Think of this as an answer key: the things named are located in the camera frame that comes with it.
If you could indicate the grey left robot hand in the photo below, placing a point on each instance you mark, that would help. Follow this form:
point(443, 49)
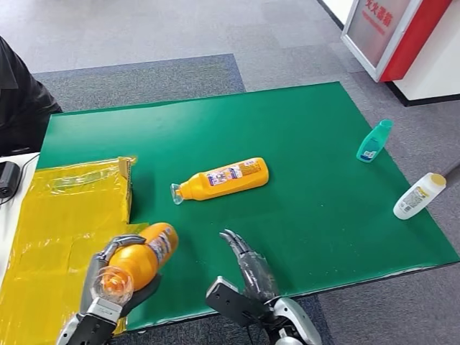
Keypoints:
point(91, 276)

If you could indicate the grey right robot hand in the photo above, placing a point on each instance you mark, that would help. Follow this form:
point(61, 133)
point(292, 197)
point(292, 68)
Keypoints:
point(256, 274)

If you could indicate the orange detergent bottle clear cap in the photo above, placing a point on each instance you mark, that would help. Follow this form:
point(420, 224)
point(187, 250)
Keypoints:
point(222, 179)
point(143, 259)

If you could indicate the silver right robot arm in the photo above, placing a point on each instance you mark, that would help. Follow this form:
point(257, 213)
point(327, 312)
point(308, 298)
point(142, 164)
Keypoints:
point(298, 324)

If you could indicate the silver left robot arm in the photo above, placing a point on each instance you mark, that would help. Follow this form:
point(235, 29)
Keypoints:
point(68, 331)

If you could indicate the teal plastic bottle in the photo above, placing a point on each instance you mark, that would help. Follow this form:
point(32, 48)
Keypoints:
point(373, 141)

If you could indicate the white bottle yellow cap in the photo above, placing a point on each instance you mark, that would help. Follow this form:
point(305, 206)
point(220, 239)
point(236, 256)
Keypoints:
point(417, 196)

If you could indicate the yellow taped cardboard box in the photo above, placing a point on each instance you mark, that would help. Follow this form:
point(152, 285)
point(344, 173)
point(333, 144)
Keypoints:
point(57, 214)

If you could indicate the green table mat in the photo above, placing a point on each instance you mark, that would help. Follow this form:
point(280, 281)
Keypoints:
point(305, 157)

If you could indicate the black power adapter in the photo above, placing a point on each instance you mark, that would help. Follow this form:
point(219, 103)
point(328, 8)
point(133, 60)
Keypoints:
point(9, 178)

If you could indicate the red and white sign board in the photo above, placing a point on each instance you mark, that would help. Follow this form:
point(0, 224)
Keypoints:
point(387, 33)

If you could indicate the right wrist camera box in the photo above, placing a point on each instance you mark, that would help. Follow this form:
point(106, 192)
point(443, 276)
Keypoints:
point(234, 302)

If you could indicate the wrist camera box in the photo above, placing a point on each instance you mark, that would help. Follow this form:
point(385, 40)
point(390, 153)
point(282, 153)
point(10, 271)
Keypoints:
point(234, 302)
point(99, 321)

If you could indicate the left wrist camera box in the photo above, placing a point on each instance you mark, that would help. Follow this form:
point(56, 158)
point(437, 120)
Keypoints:
point(99, 321)

